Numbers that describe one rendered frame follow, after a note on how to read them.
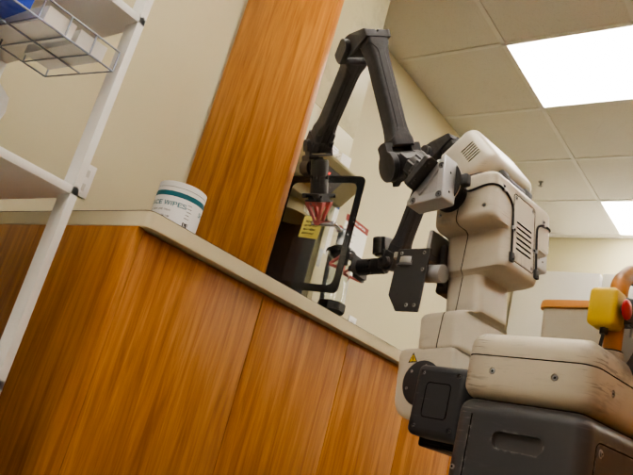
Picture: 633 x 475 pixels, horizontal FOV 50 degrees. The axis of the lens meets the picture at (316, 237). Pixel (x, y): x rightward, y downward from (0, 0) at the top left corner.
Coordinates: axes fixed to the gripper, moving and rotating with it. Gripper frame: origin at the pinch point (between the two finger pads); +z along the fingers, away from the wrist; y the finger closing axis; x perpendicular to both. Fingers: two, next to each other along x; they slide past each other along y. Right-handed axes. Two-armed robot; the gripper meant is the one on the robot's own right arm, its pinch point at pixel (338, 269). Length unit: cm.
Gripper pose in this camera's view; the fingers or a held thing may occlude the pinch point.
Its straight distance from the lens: 245.8
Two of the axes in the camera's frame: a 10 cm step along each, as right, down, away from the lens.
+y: -5.6, -4.1, -7.2
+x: -1.8, 9.1, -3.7
